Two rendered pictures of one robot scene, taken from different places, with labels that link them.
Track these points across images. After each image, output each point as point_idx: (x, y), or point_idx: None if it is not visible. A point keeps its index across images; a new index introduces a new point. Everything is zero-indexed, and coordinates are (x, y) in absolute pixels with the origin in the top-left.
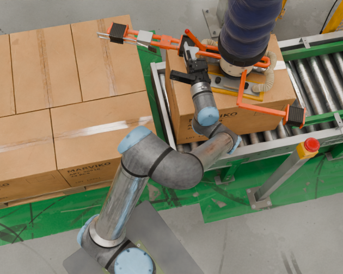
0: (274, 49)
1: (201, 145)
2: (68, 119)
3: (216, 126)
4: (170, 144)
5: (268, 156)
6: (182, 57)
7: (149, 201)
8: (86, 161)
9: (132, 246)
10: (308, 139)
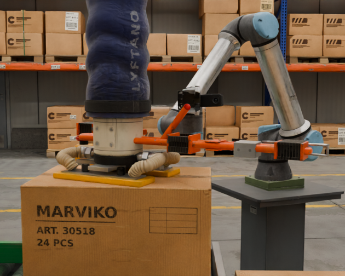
0: (40, 179)
1: (210, 66)
2: None
3: None
4: (219, 252)
5: None
6: (187, 183)
7: (256, 199)
8: None
9: (273, 135)
10: None
